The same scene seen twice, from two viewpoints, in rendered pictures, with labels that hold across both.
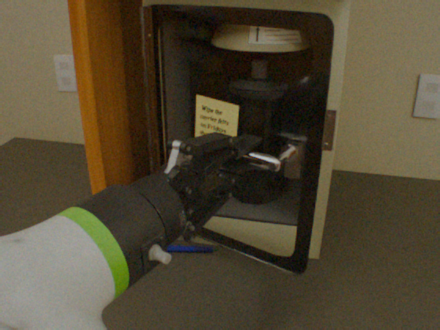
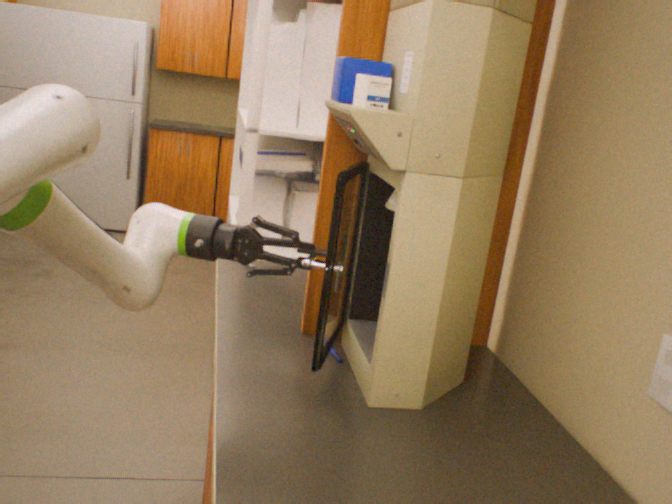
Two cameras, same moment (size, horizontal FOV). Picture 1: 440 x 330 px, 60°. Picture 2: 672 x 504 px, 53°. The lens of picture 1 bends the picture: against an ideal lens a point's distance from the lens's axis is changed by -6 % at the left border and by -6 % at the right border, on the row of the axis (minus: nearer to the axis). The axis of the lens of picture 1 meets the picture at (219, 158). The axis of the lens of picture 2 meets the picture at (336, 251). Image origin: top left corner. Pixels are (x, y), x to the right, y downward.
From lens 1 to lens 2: 1.27 m
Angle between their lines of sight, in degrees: 62
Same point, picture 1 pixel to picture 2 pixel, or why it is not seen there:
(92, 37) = (328, 171)
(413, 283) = (368, 454)
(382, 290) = (346, 436)
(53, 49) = not seen: hidden behind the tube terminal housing
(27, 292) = (147, 214)
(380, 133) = (618, 405)
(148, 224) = (204, 230)
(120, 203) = (205, 219)
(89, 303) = (163, 235)
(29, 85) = not seen: hidden behind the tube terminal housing
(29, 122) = not seen: hidden behind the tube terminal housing
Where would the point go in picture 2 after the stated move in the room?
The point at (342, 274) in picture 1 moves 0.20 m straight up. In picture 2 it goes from (355, 417) to (370, 319)
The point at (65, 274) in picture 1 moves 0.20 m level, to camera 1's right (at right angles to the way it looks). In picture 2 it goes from (162, 220) to (180, 246)
